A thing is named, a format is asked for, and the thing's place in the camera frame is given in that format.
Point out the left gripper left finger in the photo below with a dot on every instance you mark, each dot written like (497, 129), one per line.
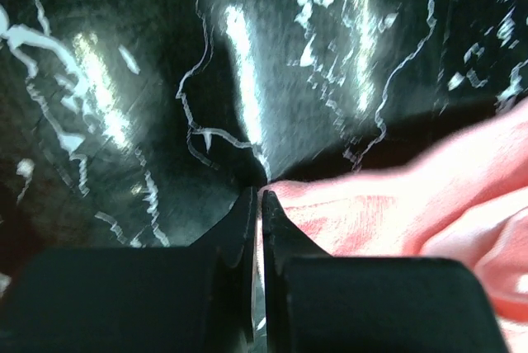
(197, 298)

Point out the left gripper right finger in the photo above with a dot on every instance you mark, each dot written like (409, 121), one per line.
(319, 303)

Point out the pink towel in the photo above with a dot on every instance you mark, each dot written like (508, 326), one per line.
(464, 199)

